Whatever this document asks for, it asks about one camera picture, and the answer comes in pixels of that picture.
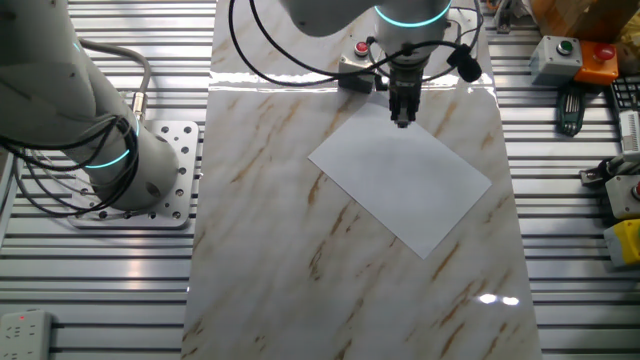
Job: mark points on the orange box with red button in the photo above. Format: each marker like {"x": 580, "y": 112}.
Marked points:
{"x": 595, "y": 70}

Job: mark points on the grey box with red button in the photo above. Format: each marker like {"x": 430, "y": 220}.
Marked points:
{"x": 622, "y": 197}
{"x": 352, "y": 65}

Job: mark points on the silver camera on mount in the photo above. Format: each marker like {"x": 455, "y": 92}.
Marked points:
{"x": 597, "y": 175}

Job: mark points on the wooden box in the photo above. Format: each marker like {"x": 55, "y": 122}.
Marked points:
{"x": 590, "y": 17}

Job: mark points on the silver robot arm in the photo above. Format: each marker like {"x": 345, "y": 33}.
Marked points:
{"x": 50, "y": 90}

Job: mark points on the marble pattern table mat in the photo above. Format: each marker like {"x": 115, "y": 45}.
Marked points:
{"x": 280, "y": 225}

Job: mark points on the metal clamp bracket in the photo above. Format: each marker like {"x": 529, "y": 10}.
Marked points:
{"x": 504, "y": 17}

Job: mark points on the yellow button box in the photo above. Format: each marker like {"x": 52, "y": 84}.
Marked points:
{"x": 625, "y": 242}

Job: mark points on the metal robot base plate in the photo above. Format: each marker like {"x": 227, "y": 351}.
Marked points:
{"x": 182, "y": 165}

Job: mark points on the yellowish crumpled bag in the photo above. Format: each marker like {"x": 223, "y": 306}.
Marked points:
{"x": 631, "y": 47}

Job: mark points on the grey box with green button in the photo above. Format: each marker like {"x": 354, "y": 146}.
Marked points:
{"x": 550, "y": 65}

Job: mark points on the white paper sheet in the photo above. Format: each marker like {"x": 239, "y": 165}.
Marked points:
{"x": 400, "y": 200}

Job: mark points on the black keyboard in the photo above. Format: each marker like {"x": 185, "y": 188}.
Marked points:
{"x": 627, "y": 92}

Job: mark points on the white power strip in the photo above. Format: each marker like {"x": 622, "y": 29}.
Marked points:
{"x": 25, "y": 335}

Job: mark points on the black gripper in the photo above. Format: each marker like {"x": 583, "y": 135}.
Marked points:
{"x": 406, "y": 85}

